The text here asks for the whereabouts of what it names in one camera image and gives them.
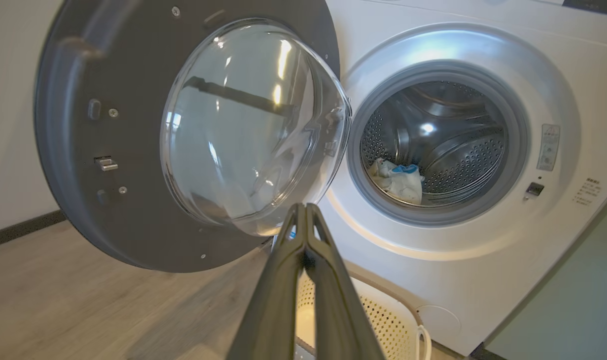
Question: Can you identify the stainless steel washing machine drum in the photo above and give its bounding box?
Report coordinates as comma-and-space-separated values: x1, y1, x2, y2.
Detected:
360, 81, 508, 207

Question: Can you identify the grey warning sticker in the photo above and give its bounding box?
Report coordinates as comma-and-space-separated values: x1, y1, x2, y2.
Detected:
536, 123, 561, 172

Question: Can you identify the cream yellow garment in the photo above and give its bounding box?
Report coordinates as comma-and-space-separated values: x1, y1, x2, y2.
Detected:
368, 158, 425, 206

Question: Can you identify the cream perforated laundry basket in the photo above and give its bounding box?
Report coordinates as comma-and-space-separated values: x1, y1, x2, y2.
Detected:
293, 259, 433, 360

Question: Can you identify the white front-load washing machine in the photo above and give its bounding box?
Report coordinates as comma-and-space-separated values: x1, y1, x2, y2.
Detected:
314, 0, 607, 357

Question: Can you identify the dark round glass washer door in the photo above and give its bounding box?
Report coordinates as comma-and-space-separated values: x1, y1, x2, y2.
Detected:
33, 0, 354, 274

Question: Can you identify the black cabinet plinth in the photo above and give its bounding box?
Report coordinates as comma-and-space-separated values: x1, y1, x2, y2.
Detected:
469, 343, 507, 360
0, 209, 68, 251

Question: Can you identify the small printed text label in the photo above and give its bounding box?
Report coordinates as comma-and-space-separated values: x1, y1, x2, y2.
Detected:
572, 177, 602, 206

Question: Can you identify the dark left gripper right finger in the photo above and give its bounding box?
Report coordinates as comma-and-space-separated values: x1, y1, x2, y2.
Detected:
305, 202, 387, 360

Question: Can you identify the plain pale green cabinet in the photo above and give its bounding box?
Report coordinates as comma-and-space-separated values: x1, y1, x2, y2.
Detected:
485, 189, 607, 360

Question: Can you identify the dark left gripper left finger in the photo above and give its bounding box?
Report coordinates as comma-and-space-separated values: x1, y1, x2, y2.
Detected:
226, 202, 307, 360

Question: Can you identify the round white filter cover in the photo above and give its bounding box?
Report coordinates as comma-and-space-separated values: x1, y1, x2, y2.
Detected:
415, 304, 463, 347

